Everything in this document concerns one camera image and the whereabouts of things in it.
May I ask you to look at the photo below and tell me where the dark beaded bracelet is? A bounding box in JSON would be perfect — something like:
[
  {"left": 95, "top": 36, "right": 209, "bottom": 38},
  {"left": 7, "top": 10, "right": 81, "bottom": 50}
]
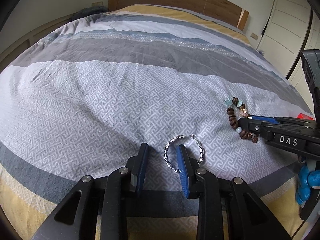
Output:
[{"left": 223, "top": 96, "right": 260, "bottom": 144}]

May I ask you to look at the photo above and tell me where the twisted silver hoop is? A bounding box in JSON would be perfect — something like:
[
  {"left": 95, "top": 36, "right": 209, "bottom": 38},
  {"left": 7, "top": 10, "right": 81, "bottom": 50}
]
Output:
[{"left": 163, "top": 134, "right": 204, "bottom": 173}]

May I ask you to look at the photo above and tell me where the red jewelry box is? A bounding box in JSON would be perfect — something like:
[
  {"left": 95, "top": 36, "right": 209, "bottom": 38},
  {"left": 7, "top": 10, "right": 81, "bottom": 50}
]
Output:
[{"left": 297, "top": 113, "right": 313, "bottom": 120}]

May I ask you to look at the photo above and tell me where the striped bed cover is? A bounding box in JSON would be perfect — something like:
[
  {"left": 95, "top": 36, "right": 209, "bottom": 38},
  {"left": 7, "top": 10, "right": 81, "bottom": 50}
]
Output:
[{"left": 1, "top": 5, "right": 311, "bottom": 239}]

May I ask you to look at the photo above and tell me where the white wardrobe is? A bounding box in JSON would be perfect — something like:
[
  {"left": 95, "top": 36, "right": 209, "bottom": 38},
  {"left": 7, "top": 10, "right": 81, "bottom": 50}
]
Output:
[{"left": 259, "top": 0, "right": 319, "bottom": 105}]

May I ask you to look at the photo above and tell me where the dark teal pillow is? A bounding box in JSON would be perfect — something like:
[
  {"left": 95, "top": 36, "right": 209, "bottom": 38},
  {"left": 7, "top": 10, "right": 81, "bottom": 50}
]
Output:
[{"left": 70, "top": 6, "right": 109, "bottom": 21}]

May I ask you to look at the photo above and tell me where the low wooden side shelf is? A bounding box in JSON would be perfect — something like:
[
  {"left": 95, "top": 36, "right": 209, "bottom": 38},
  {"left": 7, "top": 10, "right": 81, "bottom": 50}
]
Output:
[{"left": 1, "top": 14, "right": 73, "bottom": 72}]

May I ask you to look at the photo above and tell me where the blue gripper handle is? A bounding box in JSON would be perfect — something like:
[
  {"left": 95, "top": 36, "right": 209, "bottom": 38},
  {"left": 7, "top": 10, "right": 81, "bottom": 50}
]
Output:
[{"left": 296, "top": 164, "right": 320, "bottom": 205}]

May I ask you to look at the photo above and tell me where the wall power outlet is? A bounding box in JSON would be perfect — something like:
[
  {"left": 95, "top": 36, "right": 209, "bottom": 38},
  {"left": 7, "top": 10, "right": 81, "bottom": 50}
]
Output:
[{"left": 251, "top": 33, "right": 259, "bottom": 40}]

